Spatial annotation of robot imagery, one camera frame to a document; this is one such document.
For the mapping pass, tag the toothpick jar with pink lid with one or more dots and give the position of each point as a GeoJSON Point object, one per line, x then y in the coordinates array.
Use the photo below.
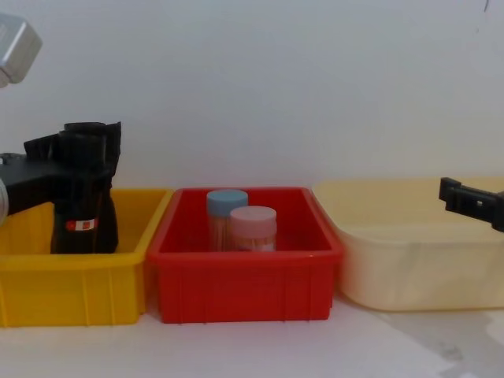
{"type": "Point", "coordinates": [253, 232]}

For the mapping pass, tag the red plastic bin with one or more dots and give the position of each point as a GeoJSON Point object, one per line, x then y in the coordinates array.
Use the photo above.
{"type": "Point", "coordinates": [244, 287]}

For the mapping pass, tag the cream plastic bin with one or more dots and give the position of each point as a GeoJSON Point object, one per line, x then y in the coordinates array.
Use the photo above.
{"type": "Point", "coordinates": [417, 275]}

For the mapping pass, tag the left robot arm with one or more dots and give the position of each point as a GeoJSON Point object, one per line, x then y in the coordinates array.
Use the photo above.
{"type": "Point", "coordinates": [19, 51]}

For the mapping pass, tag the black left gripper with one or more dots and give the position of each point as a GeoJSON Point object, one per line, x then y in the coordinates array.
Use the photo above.
{"type": "Point", "coordinates": [43, 179]}

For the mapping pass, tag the yellow plastic bin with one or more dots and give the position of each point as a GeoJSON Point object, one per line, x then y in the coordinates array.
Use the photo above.
{"type": "Point", "coordinates": [71, 287]}

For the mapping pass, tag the toothpick jar with blue lid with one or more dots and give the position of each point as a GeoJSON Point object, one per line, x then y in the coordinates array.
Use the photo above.
{"type": "Point", "coordinates": [226, 201]}

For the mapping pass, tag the white table cover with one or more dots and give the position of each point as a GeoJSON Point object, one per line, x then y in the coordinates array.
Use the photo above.
{"type": "Point", "coordinates": [252, 350]}

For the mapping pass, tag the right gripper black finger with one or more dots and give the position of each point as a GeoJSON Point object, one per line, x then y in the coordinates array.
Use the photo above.
{"type": "Point", "coordinates": [468, 202]}

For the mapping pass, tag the black bottle with red label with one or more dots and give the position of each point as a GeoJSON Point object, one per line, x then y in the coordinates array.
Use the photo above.
{"type": "Point", "coordinates": [86, 240]}

